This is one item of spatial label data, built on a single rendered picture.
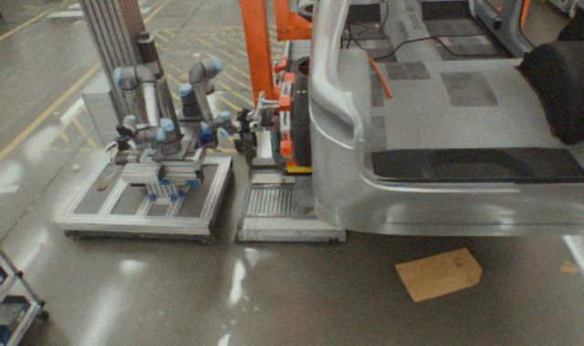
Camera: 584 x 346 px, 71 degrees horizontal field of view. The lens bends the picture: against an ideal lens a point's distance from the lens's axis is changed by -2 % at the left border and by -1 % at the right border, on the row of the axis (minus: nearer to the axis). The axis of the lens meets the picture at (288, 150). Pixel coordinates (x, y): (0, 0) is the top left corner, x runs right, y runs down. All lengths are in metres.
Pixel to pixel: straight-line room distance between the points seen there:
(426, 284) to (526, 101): 1.38
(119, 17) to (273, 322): 2.14
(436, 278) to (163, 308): 1.89
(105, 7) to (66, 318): 2.08
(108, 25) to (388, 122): 1.86
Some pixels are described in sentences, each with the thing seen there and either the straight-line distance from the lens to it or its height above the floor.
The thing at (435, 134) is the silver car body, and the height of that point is 0.93.
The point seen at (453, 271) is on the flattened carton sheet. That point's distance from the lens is 3.19.
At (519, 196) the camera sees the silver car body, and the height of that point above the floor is 1.15.
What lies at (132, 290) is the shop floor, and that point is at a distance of 3.30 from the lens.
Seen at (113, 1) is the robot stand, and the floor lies 1.81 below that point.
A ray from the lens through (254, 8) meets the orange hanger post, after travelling 3.13.
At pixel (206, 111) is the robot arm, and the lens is 2.93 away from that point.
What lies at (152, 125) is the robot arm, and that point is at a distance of 2.60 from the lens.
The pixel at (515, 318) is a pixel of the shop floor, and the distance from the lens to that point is 3.12.
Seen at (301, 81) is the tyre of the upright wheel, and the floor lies 1.17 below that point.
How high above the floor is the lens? 2.47
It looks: 37 degrees down
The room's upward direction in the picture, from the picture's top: 5 degrees counter-clockwise
